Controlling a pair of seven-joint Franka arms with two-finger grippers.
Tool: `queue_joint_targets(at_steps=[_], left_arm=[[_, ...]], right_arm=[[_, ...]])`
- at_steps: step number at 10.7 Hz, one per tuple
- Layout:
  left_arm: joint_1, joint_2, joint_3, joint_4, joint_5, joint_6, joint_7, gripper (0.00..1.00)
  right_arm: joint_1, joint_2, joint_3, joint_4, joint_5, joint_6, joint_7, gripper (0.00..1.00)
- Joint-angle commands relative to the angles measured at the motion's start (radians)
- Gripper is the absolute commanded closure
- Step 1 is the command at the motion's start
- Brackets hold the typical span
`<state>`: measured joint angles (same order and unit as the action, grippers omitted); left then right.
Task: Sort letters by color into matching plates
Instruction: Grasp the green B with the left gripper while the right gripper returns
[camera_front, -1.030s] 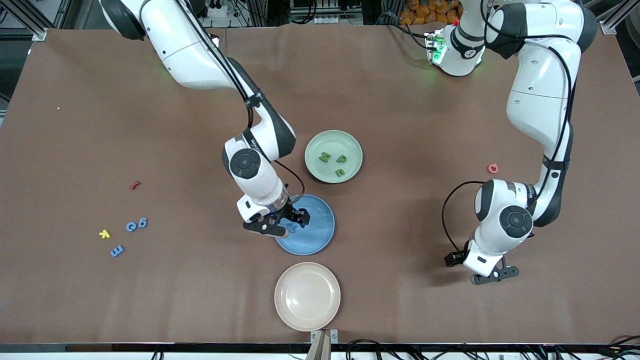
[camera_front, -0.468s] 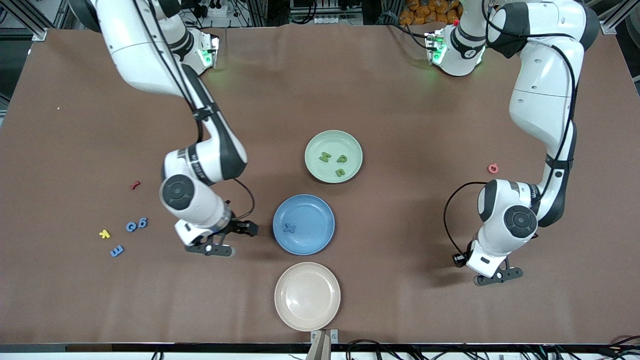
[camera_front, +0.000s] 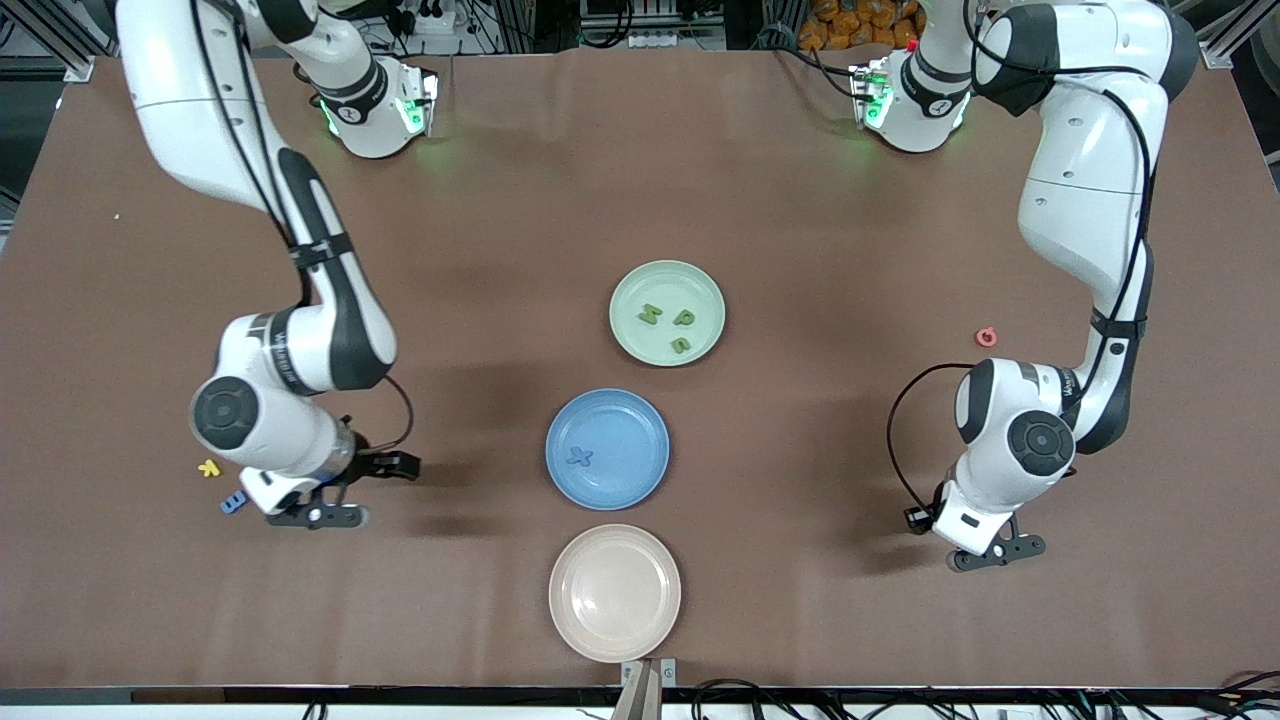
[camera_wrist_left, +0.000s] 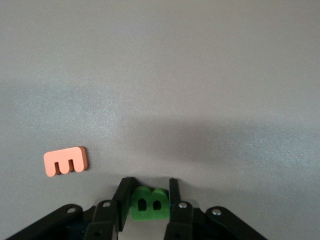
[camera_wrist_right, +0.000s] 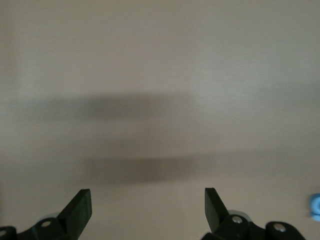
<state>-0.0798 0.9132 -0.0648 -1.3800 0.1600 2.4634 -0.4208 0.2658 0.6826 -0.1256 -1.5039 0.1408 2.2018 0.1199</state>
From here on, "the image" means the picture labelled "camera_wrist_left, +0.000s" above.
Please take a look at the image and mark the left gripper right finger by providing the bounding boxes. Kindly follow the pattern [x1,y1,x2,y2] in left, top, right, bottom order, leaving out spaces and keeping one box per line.
[163,177,195,240]

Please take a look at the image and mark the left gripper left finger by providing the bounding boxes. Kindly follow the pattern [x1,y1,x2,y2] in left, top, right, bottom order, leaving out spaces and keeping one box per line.
[83,176,137,240]

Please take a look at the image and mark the green letter B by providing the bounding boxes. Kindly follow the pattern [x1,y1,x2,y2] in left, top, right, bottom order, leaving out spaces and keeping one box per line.
[129,186,171,221]

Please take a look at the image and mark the orange letter E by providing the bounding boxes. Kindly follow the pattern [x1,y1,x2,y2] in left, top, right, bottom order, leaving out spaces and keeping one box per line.
[43,146,89,178]

